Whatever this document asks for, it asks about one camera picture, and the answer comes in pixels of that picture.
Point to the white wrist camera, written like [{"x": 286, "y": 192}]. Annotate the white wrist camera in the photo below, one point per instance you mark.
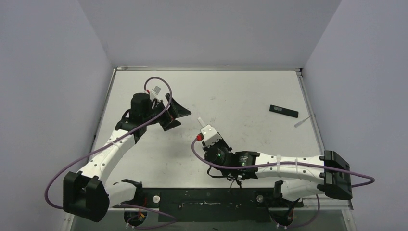
[
  {"x": 155, "y": 93},
  {"x": 208, "y": 136}
]

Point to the white red remote control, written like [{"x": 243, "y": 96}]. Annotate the white red remote control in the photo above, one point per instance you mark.
[{"x": 201, "y": 122}]

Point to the aluminium rail frame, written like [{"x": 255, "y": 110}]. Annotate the aluminium rail frame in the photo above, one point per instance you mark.
[{"x": 326, "y": 204}]

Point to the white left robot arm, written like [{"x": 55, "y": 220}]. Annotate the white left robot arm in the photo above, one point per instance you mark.
[{"x": 85, "y": 193}]

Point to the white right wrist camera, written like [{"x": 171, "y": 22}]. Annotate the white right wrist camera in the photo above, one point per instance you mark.
[{"x": 208, "y": 136}]

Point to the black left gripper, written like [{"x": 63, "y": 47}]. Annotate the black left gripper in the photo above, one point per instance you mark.
[{"x": 176, "y": 111}]

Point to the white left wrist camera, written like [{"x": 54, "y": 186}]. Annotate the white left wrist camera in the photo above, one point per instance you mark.
[{"x": 155, "y": 93}]

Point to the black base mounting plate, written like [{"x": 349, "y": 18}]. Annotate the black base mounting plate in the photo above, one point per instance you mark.
[{"x": 214, "y": 204}]

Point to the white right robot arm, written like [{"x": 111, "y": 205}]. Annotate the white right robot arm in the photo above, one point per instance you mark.
[{"x": 300, "y": 176}]

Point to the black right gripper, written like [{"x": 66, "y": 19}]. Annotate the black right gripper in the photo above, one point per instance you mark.
[{"x": 220, "y": 144}]

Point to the black flat bar tool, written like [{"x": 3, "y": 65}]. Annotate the black flat bar tool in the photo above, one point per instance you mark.
[{"x": 283, "y": 111}]

